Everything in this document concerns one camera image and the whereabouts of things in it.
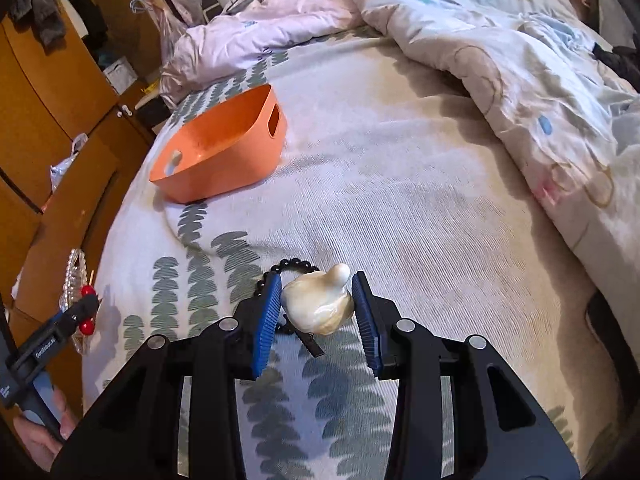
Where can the white shell hair clip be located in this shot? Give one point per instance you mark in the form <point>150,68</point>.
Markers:
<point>315,305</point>

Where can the wooden wardrobe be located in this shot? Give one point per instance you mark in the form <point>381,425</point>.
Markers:
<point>40,110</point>

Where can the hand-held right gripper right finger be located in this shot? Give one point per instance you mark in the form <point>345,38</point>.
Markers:
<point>365,320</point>

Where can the clear plastic bag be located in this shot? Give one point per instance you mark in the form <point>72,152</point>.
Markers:
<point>172,30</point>

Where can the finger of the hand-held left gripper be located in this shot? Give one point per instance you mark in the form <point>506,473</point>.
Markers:
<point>50,345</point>

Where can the red ball hair clip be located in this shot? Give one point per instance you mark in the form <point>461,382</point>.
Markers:
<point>87,291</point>

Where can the orange plastic basket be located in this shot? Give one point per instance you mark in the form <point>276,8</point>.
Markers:
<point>235,160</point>

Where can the pearl hair clip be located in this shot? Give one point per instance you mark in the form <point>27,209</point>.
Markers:
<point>72,270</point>

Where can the grey hanging garment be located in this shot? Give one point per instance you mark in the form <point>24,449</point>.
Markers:
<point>47,25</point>

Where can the white plastic bag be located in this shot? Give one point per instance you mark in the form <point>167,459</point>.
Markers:
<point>65,165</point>

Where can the yellow packet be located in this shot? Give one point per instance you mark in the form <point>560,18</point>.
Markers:
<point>150,89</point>

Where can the black hanging garment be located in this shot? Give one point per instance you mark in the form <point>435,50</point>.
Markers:
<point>87,15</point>

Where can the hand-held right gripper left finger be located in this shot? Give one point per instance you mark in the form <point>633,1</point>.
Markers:
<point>265,325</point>

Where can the pink blanket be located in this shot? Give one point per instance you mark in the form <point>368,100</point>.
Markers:
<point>260,35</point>

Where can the dark clothing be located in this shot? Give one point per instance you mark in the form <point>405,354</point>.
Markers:
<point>622,65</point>

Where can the person's left hand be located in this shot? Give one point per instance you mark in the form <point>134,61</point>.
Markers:
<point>40,442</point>

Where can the pastel printed quilt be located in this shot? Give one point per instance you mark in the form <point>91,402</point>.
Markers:
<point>500,60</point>

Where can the grey curtain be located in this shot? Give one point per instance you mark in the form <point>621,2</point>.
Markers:
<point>607,15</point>

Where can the dark nightstand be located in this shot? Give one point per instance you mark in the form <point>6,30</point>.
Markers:
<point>150,117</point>

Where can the white paper box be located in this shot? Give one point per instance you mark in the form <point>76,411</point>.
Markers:
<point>120,74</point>

